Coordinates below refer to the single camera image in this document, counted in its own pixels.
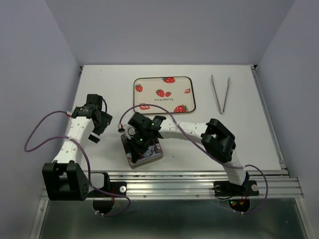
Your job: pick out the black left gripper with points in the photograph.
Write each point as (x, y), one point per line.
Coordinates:
(105, 120)

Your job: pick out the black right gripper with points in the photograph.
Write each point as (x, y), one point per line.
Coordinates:
(137, 152)

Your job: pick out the gold tin lid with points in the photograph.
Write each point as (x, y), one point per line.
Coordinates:
(155, 152)

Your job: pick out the square cookie tin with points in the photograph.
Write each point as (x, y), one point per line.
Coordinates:
(149, 161)

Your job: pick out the metal tongs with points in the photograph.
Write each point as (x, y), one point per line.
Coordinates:
(220, 98)

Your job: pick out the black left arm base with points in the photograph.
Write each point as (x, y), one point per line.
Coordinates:
(102, 181)

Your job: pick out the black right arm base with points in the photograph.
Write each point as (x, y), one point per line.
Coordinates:
(226, 189)

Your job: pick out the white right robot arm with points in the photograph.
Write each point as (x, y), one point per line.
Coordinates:
(213, 138)

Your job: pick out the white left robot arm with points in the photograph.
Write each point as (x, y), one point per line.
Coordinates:
(64, 178)

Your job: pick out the strawberry print tray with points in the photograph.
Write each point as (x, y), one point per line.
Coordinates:
(173, 93)

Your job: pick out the aluminium rail frame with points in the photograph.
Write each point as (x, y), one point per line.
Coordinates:
(185, 173)

